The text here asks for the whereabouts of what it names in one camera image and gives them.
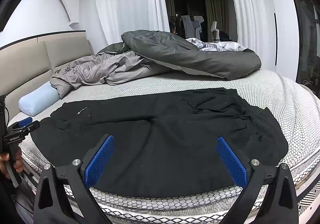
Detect black pants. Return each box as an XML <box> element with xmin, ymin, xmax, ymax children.
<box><xmin>31</xmin><ymin>88</ymin><xmax>289</xmax><ymax>197</ymax></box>

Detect person's left hand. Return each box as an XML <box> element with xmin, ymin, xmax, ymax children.
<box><xmin>0</xmin><ymin>151</ymin><xmax>25</xmax><ymax>179</ymax></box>

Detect light blue bolster pillow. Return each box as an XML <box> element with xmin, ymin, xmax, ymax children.
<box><xmin>18</xmin><ymin>81</ymin><xmax>60</xmax><ymax>117</ymax></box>

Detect beige padded headboard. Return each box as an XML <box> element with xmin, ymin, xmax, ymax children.
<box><xmin>1</xmin><ymin>36</ymin><xmax>93</xmax><ymax>119</ymax></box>

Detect light grey crumpled sheet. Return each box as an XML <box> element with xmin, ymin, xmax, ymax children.
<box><xmin>50</xmin><ymin>51</ymin><xmax>170</xmax><ymax>98</ymax></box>

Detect dark grey duvet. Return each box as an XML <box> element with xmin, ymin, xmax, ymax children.
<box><xmin>98</xmin><ymin>30</ymin><xmax>261</xmax><ymax>80</ymax></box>

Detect striped white grey bedding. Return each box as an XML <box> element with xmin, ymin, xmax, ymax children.
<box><xmin>187</xmin><ymin>38</ymin><xmax>246</xmax><ymax>52</ymax></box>

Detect white sheer curtain right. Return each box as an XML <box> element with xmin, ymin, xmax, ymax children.
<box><xmin>233</xmin><ymin>0</ymin><xmax>277</xmax><ymax>71</ymax></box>

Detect glass door wardrobe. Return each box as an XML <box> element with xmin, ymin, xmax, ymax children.
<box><xmin>294</xmin><ymin>0</ymin><xmax>319</xmax><ymax>95</ymax></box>

